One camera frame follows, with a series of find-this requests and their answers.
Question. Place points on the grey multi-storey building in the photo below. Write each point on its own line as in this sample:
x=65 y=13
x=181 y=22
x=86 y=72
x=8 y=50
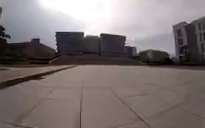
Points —
x=198 y=40

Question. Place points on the grey slab paved plaza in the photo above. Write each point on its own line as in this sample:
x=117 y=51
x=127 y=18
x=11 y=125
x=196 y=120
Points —
x=103 y=96

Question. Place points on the tree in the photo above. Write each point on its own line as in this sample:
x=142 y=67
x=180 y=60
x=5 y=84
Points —
x=1 y=38

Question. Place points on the dark block building group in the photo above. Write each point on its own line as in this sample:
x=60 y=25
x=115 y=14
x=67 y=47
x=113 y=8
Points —
x=90 y=44

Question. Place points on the wide stone steps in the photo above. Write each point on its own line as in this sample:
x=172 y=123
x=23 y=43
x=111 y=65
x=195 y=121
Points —
x=93 y=60

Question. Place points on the low dark building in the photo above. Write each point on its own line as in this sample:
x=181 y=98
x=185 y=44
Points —
x=33 y=50

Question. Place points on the raised paved ledge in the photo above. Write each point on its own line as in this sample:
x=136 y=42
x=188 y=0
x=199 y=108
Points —
x=20 y=74

